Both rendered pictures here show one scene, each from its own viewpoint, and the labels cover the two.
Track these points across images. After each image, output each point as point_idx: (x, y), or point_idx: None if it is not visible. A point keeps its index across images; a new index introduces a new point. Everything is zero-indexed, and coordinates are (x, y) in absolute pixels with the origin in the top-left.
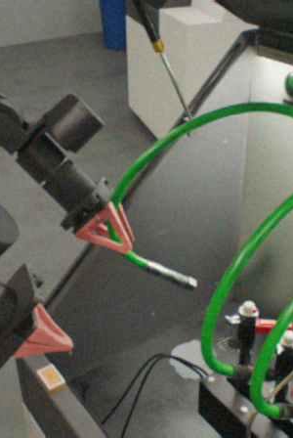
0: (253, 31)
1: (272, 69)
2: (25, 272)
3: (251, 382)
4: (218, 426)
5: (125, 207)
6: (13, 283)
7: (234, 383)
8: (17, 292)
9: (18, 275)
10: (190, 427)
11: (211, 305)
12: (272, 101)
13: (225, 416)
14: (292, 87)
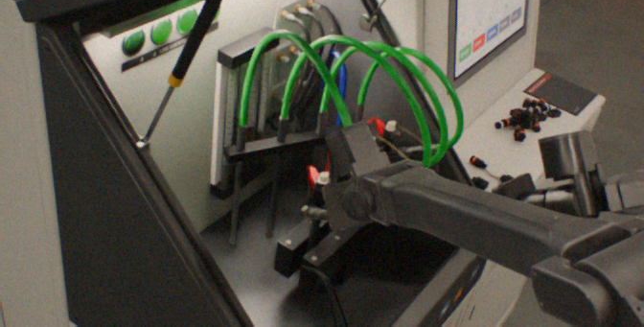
0: (58, 24)
1: (103, 45)
2: (511, 183)
3: (447, 145)
4: (330, 273)
5: (212, 258)
6: (513, 198)
7: (298, 254)
8: (521, 192)
9: (509, 192)
10: (297, 323)
11: (429, 138)
12: (109, 75)
13: (336, 256)
14: (138, 44)
